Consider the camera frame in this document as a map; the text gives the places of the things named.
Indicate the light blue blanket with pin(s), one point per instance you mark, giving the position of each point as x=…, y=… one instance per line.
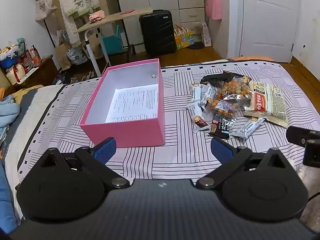
x=8, y=110

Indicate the red booklet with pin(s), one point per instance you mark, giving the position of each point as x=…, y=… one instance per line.
x=127, y=11

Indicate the large beige snack packet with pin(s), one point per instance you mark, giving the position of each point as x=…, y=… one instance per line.
x=270, y=105

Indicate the black clothes rack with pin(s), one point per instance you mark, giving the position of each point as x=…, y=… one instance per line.
x=48, y=30

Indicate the black suitcase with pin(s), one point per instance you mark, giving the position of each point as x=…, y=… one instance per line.
x=157, y=32

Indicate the white blue printed bag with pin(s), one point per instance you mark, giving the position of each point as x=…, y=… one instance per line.
x=77, y=55

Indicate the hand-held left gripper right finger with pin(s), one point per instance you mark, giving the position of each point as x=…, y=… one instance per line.
x=221, y=150

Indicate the pink hanging bag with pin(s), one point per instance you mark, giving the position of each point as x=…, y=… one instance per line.
x=214, y=6

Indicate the printed paper sheet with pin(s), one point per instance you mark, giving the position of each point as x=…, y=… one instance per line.
x=133, y=103

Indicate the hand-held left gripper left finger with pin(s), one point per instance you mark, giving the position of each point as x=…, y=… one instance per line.
x=106, y=148

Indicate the white fleece cloth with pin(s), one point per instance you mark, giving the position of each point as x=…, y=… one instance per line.
x=312, y=180

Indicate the colourful gift bag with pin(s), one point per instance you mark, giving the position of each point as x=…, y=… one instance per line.
x=184, y=40

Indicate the white plastic bag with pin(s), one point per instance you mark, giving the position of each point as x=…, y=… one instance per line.
x=206, y=35

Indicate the red gift bag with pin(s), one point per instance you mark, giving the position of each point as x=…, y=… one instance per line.
x=26, y=58

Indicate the black printed cracker packet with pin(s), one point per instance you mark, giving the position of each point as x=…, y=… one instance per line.
x=221, y=127

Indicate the pile of shoes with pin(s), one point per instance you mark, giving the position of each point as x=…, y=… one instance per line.
x=75, y=77

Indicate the black round floor item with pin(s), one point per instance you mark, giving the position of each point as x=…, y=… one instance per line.
x=197, y=45

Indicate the printed brown paper bag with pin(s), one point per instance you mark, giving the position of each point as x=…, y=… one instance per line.
x=96, y=46

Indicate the plain black snack packet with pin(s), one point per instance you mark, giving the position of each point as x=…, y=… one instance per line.
x=212, y=78

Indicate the white knit cardigan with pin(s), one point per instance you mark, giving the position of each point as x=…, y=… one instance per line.
x=75, y=2

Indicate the blue pillow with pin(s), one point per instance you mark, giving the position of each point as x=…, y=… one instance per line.
x=6, y=200

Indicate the blue bouquet bag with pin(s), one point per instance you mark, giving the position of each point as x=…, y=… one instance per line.
x=11, y=57

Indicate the clear bag of orange snacks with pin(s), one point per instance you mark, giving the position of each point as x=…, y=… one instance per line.
x=230, y=97

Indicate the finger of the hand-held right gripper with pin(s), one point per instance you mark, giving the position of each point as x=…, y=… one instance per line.
x=296, y=134

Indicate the striped bed sheet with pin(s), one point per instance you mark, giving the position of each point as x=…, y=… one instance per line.
x=175, y=162

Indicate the pink cardboard box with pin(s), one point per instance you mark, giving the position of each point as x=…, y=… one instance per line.
x=130, y=132

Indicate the white bag with red ribbon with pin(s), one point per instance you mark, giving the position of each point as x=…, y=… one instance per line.
x=15, y=74

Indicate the teal bag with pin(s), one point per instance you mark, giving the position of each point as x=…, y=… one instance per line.
x=112, y=42

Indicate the orange bottle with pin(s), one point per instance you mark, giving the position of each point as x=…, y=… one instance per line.
x=35, y=56

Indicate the wooden side table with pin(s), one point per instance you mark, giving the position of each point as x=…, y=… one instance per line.
x=112, y=17

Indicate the pink tissue box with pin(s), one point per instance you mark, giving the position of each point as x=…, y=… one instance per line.
x=97, y=14

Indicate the canvas tote bag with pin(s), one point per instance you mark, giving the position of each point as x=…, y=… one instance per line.
x=44, y=6

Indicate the yellow cloth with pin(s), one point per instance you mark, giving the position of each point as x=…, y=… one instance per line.
x=25, y=92

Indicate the orange cloth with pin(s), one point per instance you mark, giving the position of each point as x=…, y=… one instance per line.
x=250, y=58

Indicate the white door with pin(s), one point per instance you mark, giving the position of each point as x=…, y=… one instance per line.
x=267, y=17

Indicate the wooden nightstand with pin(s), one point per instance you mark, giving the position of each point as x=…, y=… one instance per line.
x=42, y=73

